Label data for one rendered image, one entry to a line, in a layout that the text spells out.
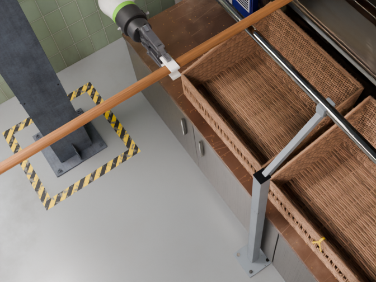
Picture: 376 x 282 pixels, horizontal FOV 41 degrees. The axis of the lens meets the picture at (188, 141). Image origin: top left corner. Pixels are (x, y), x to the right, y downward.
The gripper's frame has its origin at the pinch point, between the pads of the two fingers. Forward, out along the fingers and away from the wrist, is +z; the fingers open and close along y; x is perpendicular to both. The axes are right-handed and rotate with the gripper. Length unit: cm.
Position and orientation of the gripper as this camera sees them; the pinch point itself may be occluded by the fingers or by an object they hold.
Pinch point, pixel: (170, 66)
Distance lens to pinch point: 154.8
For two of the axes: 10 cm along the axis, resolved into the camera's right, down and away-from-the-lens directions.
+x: -8.2, 5.2, -2.1
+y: 0.8, 4.8, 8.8
